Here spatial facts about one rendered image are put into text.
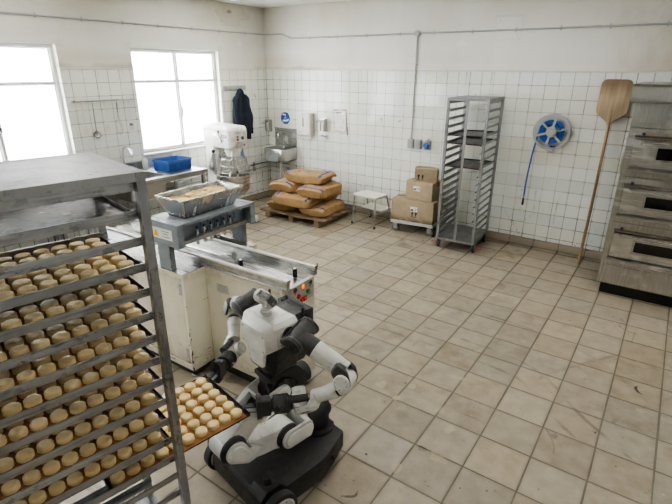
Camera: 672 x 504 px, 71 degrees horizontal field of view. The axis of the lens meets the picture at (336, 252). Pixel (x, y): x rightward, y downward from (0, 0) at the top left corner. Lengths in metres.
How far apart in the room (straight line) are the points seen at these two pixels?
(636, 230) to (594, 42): 2.13
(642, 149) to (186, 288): 4.07
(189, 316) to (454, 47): 4.72
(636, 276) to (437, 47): 3.58
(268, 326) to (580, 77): 4.86
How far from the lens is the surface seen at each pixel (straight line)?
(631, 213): 5.24
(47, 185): 1.50
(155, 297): 1.70
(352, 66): 7.32
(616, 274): 5.45
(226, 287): 3.29
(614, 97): 6.11
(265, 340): 2.24
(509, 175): 6.45
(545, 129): 6.17
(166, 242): 3.30
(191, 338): 3.51
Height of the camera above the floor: 2.11
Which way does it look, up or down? 21 degrees down
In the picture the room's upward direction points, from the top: straight up
